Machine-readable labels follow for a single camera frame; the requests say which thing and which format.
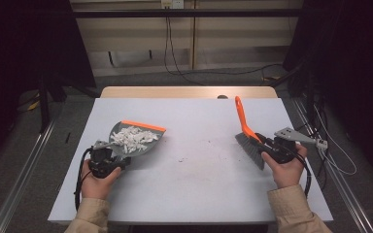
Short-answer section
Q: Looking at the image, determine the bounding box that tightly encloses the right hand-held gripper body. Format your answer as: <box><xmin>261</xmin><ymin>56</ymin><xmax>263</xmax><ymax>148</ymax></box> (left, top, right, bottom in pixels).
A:
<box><xmin>263</xmin><ymin>126</ymin><xmax>318</xmax><ymax>164</ymax></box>

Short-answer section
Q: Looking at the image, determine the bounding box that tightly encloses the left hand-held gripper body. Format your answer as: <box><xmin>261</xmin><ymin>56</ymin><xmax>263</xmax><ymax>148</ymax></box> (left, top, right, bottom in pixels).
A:
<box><xmin>88</xmin><ymin>139</ymin><xmax>115</xmax><ymax>179</ymax></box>

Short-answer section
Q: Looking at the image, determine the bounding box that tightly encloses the pile of white paper scraps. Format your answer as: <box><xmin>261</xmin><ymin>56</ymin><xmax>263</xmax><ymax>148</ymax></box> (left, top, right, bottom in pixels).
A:
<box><xmin>110</xmin><ymin>125</ymin><xmax>160</xmax><ymax>155</ymax></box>

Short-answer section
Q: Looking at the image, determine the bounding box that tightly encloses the orange brush with grey bristles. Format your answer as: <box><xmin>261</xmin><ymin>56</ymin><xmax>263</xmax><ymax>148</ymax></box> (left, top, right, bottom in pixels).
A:
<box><xmin>234</xmin><ymin>95</ymin><xmax>266</xmax><ymax>171</ymax></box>

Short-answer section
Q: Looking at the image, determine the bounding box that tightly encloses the grey dustpan with orange edge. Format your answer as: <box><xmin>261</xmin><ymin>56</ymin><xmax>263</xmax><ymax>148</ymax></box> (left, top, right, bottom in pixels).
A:
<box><xmin>108</xmin><ymin>119</ymin><xmax>167</xmax><ymax>163</ymax></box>

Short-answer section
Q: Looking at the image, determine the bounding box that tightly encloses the person's right hand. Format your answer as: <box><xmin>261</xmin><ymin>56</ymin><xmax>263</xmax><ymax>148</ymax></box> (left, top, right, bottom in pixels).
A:
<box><xmin>261</xmin><ymin>144</ymin><xmax>309</xmax><ymax>189</ymax></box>

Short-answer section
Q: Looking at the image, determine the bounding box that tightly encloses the person's left hand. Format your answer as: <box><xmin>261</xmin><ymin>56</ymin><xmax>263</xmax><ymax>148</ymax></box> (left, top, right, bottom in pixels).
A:
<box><xmin>81</xmin><ymin>158</ymin><xmax>122</xmax><ymax>201</ymax></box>

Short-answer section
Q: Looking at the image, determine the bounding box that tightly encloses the black metal stand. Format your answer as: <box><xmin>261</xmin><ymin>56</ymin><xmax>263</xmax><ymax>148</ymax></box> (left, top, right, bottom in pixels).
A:
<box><xmin>37</xmin><ymin>74</ymin><xmax>66</xmax><ymax>134</ymax></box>

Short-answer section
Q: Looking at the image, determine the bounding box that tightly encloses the black curtain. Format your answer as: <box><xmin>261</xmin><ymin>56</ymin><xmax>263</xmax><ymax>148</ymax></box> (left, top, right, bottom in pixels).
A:
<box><xmin>283</xmin><ymin>0</ymin><xmax>373</xmax><ymax>179</ymax></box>
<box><xmin>0</xmin><ymin>0</ymin><xmax>97</xmax><ymax>169</ymax></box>

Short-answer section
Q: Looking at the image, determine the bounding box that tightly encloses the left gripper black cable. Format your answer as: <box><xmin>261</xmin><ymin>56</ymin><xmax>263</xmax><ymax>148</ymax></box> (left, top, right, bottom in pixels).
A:
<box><xmin>74</xmin><ymin>148</ymin><xmax>93</xmax><ymax>212</ymax></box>

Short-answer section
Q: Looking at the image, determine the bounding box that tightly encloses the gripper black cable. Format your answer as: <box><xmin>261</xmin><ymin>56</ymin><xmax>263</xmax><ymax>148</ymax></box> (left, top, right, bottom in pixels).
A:
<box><xmin>290</xmin><ymin>150</ymin><xmax>313</xmax><ymax>198</ymax></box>
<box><xmin>74</xmin><ymin>148</ymin><xmax>93</xmax><ymax>212</ymax></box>

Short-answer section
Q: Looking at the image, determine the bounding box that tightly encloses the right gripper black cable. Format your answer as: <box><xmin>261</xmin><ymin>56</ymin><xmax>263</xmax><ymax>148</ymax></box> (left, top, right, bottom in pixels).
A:
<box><xmin>290</xmin><ymin>150</ymin><xmax>313</xmax><ymax>198</ymax></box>

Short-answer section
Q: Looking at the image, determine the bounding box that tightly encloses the aluminium floor rail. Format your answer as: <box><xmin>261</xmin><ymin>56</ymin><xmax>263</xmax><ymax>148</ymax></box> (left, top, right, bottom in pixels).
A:
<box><xmin>290</xmin><ymin>96</ymin><xmax>373</xmax><ymax>233</ymax></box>
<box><xmin>0</xmin><ymin>119</ymin><xmax>58</xmax><ymax>233</ymax></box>

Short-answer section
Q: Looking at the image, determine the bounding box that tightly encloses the white cable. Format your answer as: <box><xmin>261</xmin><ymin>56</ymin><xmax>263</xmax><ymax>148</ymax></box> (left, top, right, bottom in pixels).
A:
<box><xmin>314</xmin><ymin>106</ymin><xmax>359</xmax><ymax>178</ymax></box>

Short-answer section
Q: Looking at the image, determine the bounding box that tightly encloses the black wall cable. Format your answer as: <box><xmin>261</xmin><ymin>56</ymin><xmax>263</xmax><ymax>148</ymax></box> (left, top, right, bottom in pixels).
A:
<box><xmin>163</xmin><ymin>8</ymin><xmax>207</xmax><ymax>86</ymax></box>
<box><xmin>166</xmin><ymin>8</ymin><xmax>285</xmax><ymax>78</ymax></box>

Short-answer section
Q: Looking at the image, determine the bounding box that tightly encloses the long wall shelf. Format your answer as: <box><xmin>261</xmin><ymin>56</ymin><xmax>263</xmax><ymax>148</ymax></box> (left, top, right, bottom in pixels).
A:
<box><xmin>72</xmin><ymin>9</ymin><xmax>304</xmax><ymax>18</ymax></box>

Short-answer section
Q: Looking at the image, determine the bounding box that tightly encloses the white wall socket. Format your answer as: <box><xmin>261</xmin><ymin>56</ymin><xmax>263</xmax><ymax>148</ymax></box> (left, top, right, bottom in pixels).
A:
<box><xmin>160</xmin><ymin>0</ymin><xmax>185</xmax><ymax>10</ymax></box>

